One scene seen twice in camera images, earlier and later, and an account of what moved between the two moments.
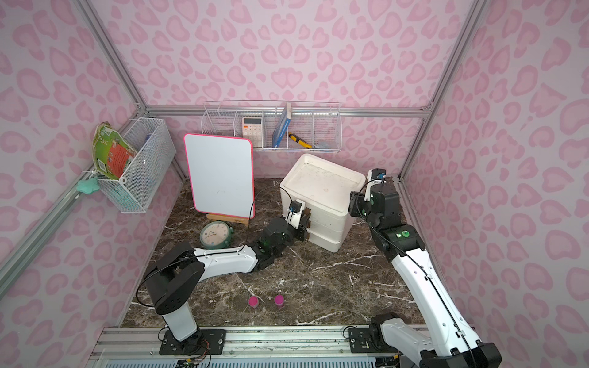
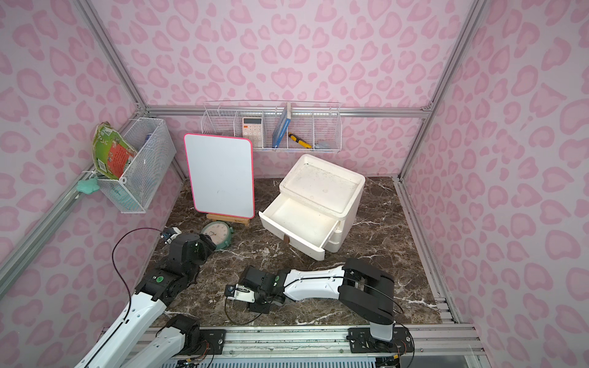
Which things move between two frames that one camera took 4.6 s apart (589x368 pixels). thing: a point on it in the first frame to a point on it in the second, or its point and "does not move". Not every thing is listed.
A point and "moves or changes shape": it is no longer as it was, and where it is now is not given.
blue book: x=281 y=126 does not move
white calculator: x=252 y=129 does not move
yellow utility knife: x=298 y=139 does not move
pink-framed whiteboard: x=222 y=172 does not move
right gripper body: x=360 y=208 to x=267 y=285
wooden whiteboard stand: x=234 y=219 does not move
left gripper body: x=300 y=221 to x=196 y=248
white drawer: x=319 y=215 moves or changes shape
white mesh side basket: x=133 y=192 does not move
